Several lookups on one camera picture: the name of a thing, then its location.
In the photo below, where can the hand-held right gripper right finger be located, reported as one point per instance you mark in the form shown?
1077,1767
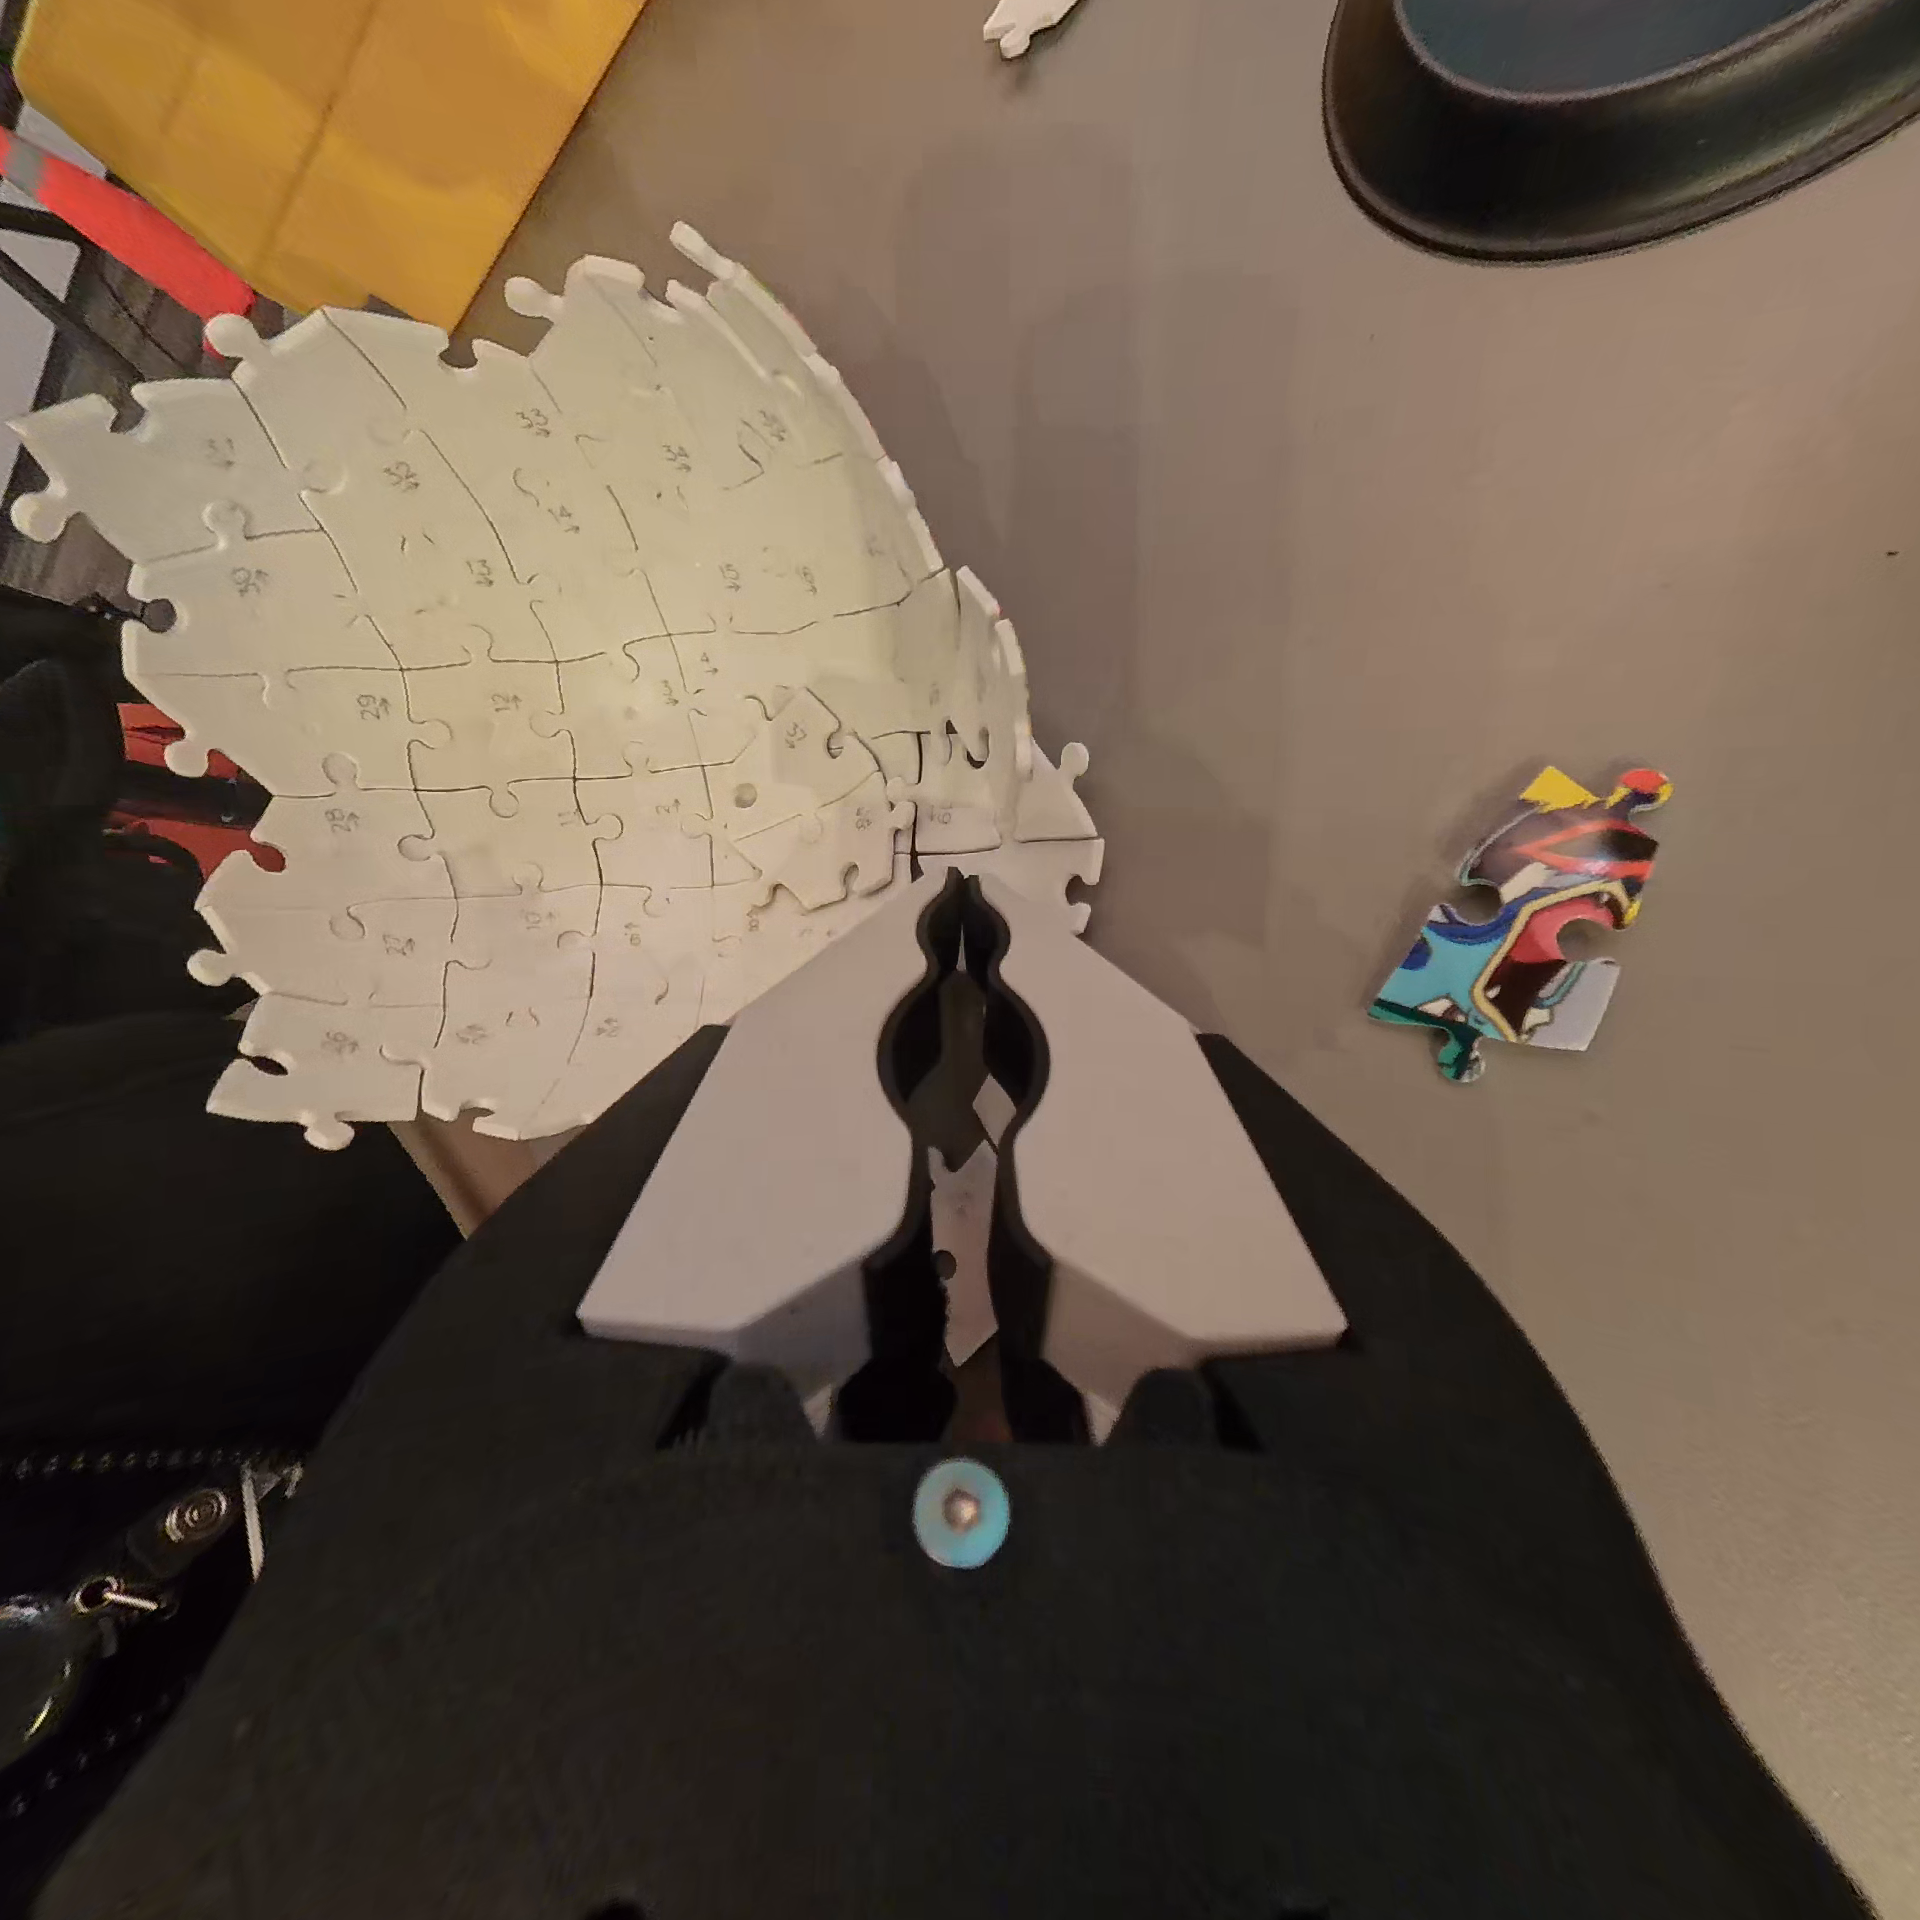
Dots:
1171,1185

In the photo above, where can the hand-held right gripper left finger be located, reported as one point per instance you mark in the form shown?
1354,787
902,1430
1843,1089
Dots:
751,1185

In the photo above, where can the puzzle piece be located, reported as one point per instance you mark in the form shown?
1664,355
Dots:
1027,23
968,1201
1575,855
1470,990

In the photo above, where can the partly built puzzle ball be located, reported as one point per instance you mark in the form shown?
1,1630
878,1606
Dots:
523,675

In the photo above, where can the black round ball stand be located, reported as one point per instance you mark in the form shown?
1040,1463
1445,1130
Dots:
1575,149

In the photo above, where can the yellow plastic bin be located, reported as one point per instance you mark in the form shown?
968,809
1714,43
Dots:
299,119

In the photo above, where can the red fabric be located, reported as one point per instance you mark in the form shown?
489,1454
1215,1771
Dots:
89,194

